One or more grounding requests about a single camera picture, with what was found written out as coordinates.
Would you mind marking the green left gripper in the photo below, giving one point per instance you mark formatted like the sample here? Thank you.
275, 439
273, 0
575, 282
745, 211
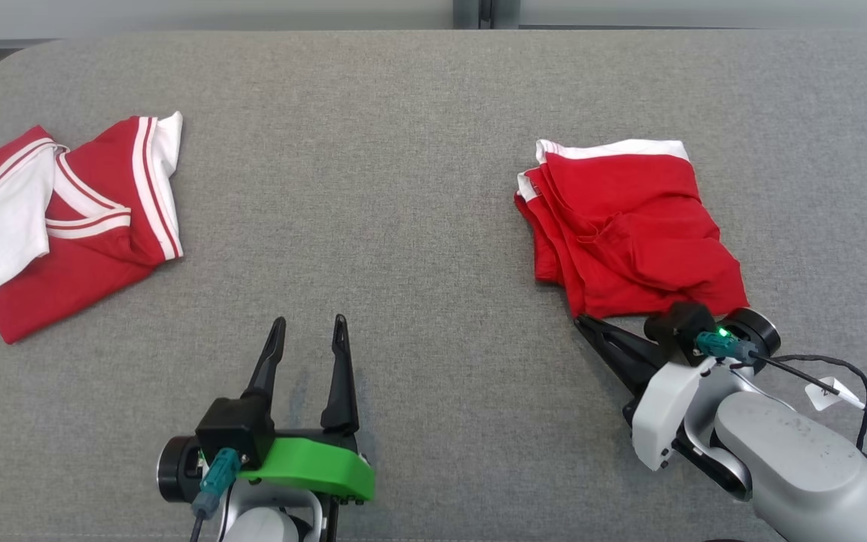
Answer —
313, 463

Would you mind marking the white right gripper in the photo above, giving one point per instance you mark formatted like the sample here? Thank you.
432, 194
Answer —
663, 414

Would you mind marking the red shorts with white band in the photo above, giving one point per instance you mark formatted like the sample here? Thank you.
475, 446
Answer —
629, 226

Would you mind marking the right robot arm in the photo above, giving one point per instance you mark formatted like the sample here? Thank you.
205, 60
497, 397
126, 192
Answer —
802, 459

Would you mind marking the red shirt with white sleeves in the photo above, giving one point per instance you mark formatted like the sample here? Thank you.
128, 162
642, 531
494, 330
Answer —
87, 271

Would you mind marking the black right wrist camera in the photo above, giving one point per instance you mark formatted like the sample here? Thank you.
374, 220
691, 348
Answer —
674, 331

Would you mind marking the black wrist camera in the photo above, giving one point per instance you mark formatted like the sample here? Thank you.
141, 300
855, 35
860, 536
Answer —
674, 331
234, 429

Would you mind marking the teal right camera connector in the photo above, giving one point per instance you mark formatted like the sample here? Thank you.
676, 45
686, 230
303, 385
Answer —
719, 346

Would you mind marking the teal camera connector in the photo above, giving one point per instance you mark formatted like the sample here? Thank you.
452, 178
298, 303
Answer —
719, 346
217, 478

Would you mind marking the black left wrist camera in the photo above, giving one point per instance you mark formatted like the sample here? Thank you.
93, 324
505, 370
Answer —
234, 429

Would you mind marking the teal left camera connector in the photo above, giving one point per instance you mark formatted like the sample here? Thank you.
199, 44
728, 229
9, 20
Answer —
217, 478

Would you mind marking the grey rounded partition post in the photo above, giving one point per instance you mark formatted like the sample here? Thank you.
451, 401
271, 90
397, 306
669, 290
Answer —
482, 11

